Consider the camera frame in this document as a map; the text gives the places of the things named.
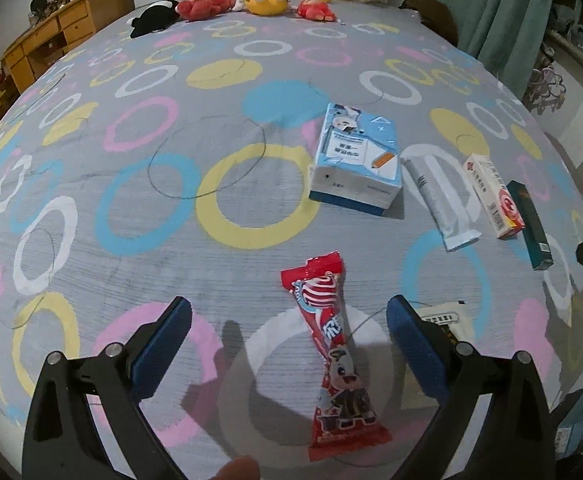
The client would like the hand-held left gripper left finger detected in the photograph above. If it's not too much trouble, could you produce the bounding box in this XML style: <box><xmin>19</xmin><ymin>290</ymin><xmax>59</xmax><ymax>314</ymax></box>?
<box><xmin>21</xmin><ymin>296</ymin><xmax>194</xmax><ymax>480</ymax></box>

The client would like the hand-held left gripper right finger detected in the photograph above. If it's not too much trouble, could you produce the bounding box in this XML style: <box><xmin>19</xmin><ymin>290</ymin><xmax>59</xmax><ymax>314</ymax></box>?
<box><xmin>386</xmin><ymin>294</ymin><xmax>559</xmax><ymax>480</ymax></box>

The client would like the white paper sachet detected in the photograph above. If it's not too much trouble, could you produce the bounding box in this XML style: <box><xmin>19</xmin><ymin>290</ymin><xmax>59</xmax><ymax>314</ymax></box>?
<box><xmin>400</xmin><ymin>300</ymin><xmax>476</xmax><ymax>411</ymax></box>

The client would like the dark green slim box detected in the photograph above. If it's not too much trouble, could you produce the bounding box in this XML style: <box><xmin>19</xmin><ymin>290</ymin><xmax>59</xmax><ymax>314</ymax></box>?
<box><xmin>506</xmin><ymin>180</ymin><xmax>556</xmax><ymax>272</ymax></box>

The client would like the red candy wrapper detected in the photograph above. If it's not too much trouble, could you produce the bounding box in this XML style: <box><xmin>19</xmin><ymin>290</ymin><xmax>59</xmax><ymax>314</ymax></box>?
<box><xmin>280</xmin><ymin>250</ymin><xmax>391</xmax><ymax>462</ymax></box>

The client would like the white and red small box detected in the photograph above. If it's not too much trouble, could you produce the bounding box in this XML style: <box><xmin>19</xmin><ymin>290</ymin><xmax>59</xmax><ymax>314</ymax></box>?
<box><xmin>461</xmin><ymin>153</ymin><xmax>526</xmax><ymax>241</ymax></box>

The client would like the grey and white snack packet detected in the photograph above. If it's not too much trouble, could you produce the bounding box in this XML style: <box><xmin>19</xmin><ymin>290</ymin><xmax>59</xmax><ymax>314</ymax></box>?
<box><xmin>401</xmin><ymin>156</ymin><xmax>482</xmax><ymax>252</ymax></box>

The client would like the blue and white carton box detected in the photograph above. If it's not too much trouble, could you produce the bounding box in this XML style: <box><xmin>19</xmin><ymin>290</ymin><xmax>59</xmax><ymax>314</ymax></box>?
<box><xmin>309</xmin><ymin>102</ymin><xmax>403</xmax><ymax>217</ymax></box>

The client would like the person's left hand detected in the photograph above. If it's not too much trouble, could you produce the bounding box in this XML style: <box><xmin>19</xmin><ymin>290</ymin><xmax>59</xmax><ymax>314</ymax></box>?
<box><xmin>214</xmin><ymin>456</ymin><xmax>261</xmax><ymax>480</ymax></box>

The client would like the purple flower decoration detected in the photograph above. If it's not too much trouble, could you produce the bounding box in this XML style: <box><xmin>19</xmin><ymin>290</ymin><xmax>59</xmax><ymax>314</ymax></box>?
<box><xmin>524</xmin><ymin>40</ymin><xmax>572</xmax><ymax>116</ymax></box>

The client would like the pile of grey clothes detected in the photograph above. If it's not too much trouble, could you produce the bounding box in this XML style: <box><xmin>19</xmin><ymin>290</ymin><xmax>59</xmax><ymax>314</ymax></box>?
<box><xmin>551</xmin><ymin>2</ymin><xmax>583</xmax><ymax>56</ymax></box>

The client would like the green curtain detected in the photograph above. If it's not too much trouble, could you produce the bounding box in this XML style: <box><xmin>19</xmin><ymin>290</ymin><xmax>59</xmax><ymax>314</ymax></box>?
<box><xmin>429</xmin><ymin>0</ymin><xmax>557</xmax><ymax>88</ymax></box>

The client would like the brown plush toy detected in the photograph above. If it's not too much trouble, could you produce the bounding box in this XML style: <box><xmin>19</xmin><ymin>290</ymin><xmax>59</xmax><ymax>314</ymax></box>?
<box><xmin>399</xmin><ymin>0</ymin><xmax>459</xmax><ymax>46</ymax></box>

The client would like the black and white plush toy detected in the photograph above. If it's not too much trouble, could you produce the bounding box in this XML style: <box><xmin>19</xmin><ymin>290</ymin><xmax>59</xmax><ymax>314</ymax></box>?
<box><xmin>130</xmin><ymin>0</ymin><xmax>179</xmax><ymax>39</ymax></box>

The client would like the wooden desk with drawers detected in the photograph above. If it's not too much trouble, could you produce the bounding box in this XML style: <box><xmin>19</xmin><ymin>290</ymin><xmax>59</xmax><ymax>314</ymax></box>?
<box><xmin>1</xmin><ymin>0</ymin><xmax>136</xmax><ymax>93</ymax></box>

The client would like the red round plush toy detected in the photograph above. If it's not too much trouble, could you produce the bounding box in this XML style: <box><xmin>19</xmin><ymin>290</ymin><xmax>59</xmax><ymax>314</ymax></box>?
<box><xmin>176</xmin><ymin>0</ymin><xmax>236</xmax><ymax>22</ymax></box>

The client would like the small red plush toy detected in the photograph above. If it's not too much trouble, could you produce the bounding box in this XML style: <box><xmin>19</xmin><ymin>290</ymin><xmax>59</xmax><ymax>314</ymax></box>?
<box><xmin>296</xmin><ymin>0</ymin><xmax>337</xmax><ymax>22</ymax></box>

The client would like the yellow and white plush toy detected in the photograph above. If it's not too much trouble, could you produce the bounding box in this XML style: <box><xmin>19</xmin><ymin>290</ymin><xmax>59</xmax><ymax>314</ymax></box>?
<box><xmin>231</xmin><ymin>0</ymin><xmax>292</xmax><ymax>17</ymax></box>

